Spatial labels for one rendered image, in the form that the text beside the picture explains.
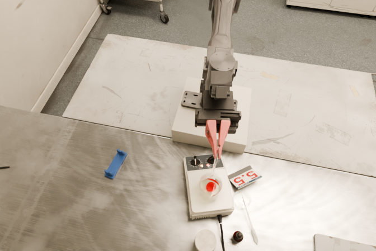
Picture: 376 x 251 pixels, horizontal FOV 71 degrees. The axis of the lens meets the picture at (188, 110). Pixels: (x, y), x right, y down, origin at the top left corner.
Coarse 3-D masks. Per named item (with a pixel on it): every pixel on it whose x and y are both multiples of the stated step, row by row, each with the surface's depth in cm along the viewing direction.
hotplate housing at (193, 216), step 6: (192, 156) 90; (222, 162) 86; (186, 168) 84; (216, 168) 83; (222, 168) 83; (186, 174) 82; (186, 180) 81; (228, 180) 81; (186, 186) 84; (222, 210) 76; (228, 210) 77; (192, 216) 76; (198, 216) 77; (204, 216) 78; (210, 216) 80
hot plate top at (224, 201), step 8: (192, 176) 80; (200, 176) 80; (224, 176) 80; (192, 184) 78; (224, 184) 78; (192, 192) 77; (224, 192) 77; (192, 200) 76; (200, 200) 76; (216, 200) 76; (224, 200) 76; (192, 208) 75; (200, 208) 75; (208, 208) 75; (216, 208) 75; (224, 208) 75
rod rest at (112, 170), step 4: (120, 152) 91; (124, 152) 92; (116, 156) 92; (120, 156) 92; (124, 156) 92; (112, 160) 91; (116, 160) 91; (120, 160) 91; (112, 164) 90; (116, 164) 90; (120, 164) 90; (108, 168) 89; (112, 168) 89; (116, 168) 89; (108, 172) 87; (112, 172) 89; (116, 172) 89; (108, 176) 88; (112, 176) 88
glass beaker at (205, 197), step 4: (208, 172) 72; (204, 176) 73; (208, 176) 74; (212, 176) 74; (216, 176) 73; (200, 180) 72; (216, 180) 75; (220, 180) 71; (220, 184) 72; (200, 188) 70; (220, 188) 70; (200, 192) 73; (204, 192) 70; (200, 196) 76; (204, 196) 72; (208, 196) 69; (212, 196) 69; (216, 196) 72; (204, 200) 75; (208, 200) 74; (212, 200) 74
